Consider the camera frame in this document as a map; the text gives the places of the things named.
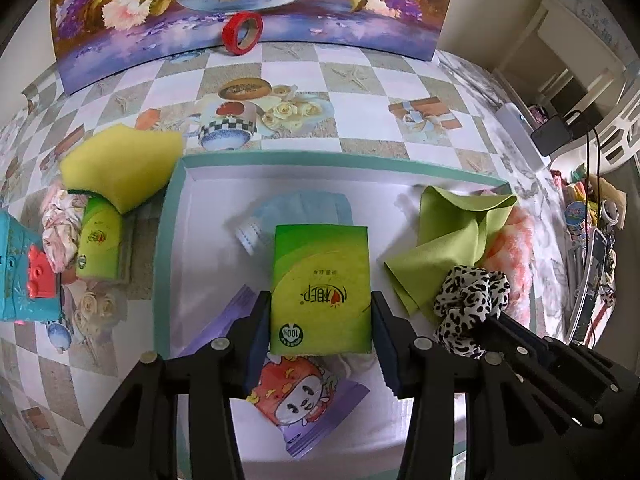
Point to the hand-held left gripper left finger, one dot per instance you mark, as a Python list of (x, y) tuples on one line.
[(257, 330)]

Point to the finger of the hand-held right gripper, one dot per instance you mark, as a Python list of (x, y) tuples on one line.
[(555, 390), (515, 342)]

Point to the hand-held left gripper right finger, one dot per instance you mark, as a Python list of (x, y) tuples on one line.
[(385, 340)]

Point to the leopard print scrunchie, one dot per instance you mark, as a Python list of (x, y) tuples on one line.
[(465, 300)]

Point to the purple cartoon tissue pack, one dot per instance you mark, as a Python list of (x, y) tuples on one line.
[(295, 400)]

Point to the green tissue pack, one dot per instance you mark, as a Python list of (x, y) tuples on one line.
[(320, 280), (100, 240)]

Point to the teal shallow box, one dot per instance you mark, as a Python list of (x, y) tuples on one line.
[(210, 240)]

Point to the pink white fluffy cloth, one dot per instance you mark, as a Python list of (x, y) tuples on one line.
[(515, 240)]

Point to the green cloth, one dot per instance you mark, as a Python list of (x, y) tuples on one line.
[(450, 240)]

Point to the blue face mask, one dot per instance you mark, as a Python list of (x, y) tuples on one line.
[(310, 207)]

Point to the red tape roll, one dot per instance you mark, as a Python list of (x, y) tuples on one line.
[(229, 35)]

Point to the grey floral tablecloth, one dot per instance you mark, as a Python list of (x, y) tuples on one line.
[(550, 260)]

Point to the smartphone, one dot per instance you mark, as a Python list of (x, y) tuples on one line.
[(595, 280)]

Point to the pile of small trinkets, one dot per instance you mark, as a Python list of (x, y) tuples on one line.
[(580, 215)]

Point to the black charger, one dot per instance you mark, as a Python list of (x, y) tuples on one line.
[(550, 135)]

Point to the yellow sponge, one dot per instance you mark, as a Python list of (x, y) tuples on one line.
[(120, 165)]

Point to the white power strip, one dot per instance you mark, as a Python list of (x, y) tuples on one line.
[(515, 120)]

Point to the pale floral scrunchie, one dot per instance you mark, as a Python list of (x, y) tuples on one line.
[(57, 225)]

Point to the white lattice chair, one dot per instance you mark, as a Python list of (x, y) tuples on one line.
[(625, 135)]

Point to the flower painting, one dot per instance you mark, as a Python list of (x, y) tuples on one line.
[(125, 40)]

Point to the teal toy camera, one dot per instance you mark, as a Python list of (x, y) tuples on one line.
[(20, 280)]

